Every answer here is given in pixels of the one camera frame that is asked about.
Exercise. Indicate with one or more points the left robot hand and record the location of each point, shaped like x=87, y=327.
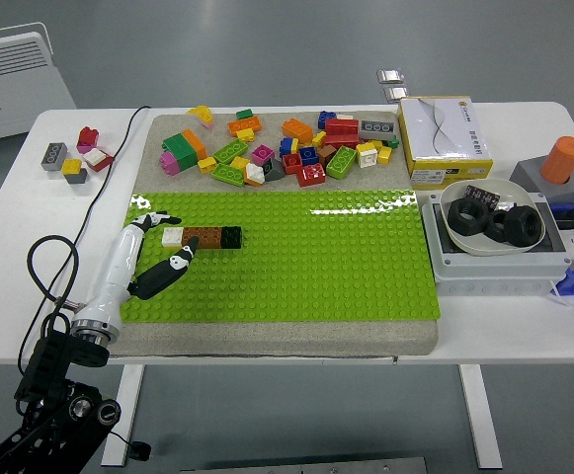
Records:
x=118, y=261

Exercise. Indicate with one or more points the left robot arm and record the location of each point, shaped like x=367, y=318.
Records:
x=59, y=355

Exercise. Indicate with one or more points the brown toy brick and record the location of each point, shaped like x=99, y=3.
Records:
x=207, y=234
x=326, y=154

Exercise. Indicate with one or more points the small grey toy brick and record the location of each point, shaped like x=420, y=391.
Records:
x=76, y=177

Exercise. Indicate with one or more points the black toy brick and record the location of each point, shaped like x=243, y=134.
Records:
x=231, y=237

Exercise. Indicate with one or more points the lime green toy brick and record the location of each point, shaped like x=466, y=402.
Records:
x=341, y=163
x=229, y=151
x=227, y=174

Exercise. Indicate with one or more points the large orange toy brick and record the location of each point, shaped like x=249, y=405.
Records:
x=195, y=143

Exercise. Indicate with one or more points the small pink toy brick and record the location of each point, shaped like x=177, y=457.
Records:
x=208, y=125

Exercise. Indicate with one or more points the yellow sloped toy brick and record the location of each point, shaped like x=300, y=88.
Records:
x=200, y=113

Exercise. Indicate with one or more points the green studded baseplate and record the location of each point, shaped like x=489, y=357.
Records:
x=291, y=257

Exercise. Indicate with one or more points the magenta toy brick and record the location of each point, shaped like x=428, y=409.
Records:
x=263, y=154

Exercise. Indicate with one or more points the small green toy brick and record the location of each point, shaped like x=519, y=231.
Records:
x=391, y=142
x=244, y=114

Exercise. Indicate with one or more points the blue toy brick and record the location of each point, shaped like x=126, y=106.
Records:
x=309, y=156
x=285, y=146
x=326, y=119

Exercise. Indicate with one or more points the large red toy brick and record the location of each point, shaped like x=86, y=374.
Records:
x=341, y=132

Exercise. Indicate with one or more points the large dark green brick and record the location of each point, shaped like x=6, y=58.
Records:
x=180, y=150

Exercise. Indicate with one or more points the white table leg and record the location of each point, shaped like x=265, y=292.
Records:
x=128, y=395
x=479, y=415

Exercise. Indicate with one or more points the dark grey sloped brick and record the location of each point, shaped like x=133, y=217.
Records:
x=274, y=172

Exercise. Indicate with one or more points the small black plug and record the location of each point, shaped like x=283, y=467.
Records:
x=140, y=450

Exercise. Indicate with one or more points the white panel heater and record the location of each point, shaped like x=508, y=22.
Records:
x=15, y=84

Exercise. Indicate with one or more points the large black nut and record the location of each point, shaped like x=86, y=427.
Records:
x=514, y=227
x=495, y=232
x=457, y=219

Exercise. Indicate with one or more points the white and yellow cardboard box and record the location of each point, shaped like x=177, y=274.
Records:
x=439, y=133

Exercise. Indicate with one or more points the grey junction box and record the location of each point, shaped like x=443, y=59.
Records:
x=489, y=274

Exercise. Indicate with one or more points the purple circuit board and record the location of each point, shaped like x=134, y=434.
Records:
x=484, y=195

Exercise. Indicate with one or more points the white bowl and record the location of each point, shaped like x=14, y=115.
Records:
x=518, y=192

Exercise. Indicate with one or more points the grey block with hole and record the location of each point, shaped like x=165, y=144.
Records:
x=526, y=173

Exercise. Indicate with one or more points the white zip tie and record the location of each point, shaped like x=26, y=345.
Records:
x=558, y=293

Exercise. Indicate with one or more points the orange cylinder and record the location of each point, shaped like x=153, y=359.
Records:
x=560, y=158

